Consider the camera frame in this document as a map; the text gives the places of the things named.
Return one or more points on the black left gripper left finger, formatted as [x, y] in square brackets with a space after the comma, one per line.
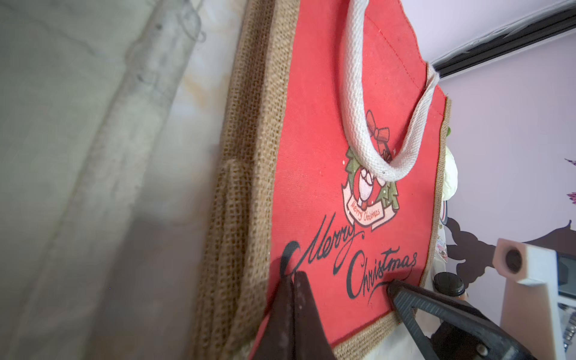
[277, 341]

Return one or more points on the canvas tote bag orange handles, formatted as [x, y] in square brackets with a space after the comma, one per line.
[86, 89]

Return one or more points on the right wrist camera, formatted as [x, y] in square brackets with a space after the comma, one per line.
[532, 297]

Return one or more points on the white plate with pattern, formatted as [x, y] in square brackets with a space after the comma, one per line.
[443, 216]

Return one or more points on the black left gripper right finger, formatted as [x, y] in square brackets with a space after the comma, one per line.
[312, 324]

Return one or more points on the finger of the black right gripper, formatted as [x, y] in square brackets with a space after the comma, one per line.
[463, 333]

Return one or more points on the orange spice bottle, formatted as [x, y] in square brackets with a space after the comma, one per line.
[449, 284]

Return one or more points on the red Christmas jute bag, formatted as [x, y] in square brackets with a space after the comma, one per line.
[292, 195]

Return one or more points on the black vertical frame post right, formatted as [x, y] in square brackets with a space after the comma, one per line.
[530, 31]

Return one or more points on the floral placemat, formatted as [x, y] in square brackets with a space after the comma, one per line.
[441, 246]

